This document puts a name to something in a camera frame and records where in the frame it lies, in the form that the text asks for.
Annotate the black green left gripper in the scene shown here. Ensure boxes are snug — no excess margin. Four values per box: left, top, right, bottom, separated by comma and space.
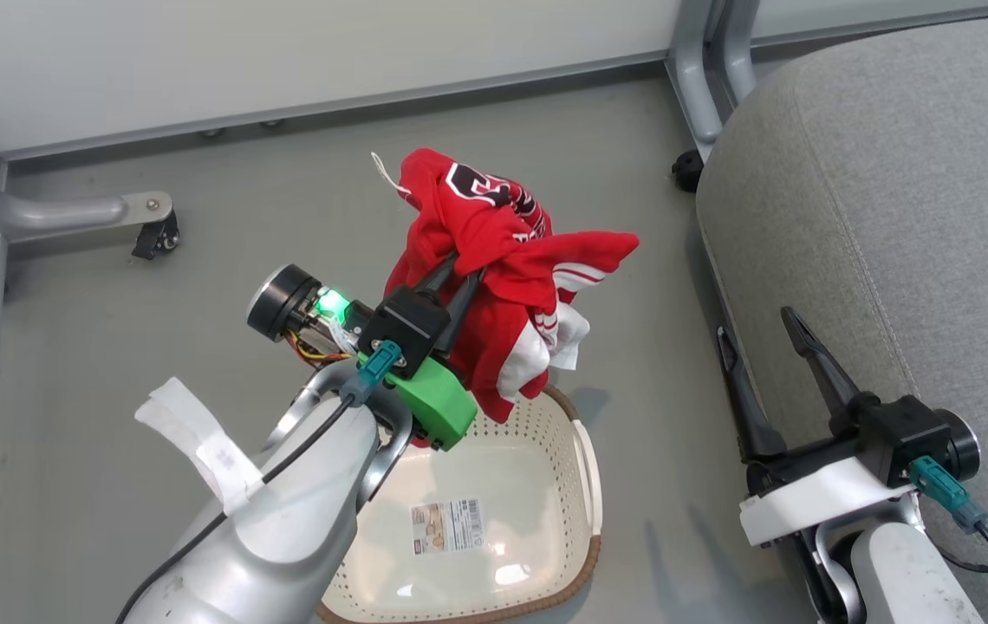
247, 253, 487, 452

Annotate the printed label sticker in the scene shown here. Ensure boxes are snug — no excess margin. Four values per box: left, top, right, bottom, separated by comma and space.
411, 498, 485, 555

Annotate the black caster wheel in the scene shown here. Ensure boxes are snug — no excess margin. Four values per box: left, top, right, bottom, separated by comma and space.
131, 211, 181, 262

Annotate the grey fabric sofa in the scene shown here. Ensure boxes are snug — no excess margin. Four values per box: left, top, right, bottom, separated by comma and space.
696, 13, 988, 624

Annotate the black round sofa foot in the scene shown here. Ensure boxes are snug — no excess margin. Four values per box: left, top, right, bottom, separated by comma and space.
672, 149, 705, 194

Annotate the white tape strip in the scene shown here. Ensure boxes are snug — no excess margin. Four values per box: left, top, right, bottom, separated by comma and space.
133, 376, 266, 517

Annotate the cream perforated laundry basket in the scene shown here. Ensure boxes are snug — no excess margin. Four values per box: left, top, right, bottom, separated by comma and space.
316, 385, 604, 624

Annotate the grey metal frame post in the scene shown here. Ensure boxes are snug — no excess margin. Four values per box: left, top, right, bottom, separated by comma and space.
666, 0, 761, 163

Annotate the grey metal frame leg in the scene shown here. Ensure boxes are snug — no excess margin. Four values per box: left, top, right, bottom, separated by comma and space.
0, 99, 175, 245

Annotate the red white sports jersey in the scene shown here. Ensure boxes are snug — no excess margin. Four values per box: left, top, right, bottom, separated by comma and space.
371, 147, 640, 425

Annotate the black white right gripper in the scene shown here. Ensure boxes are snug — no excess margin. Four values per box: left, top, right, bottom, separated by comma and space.
716, 306, 982, 548

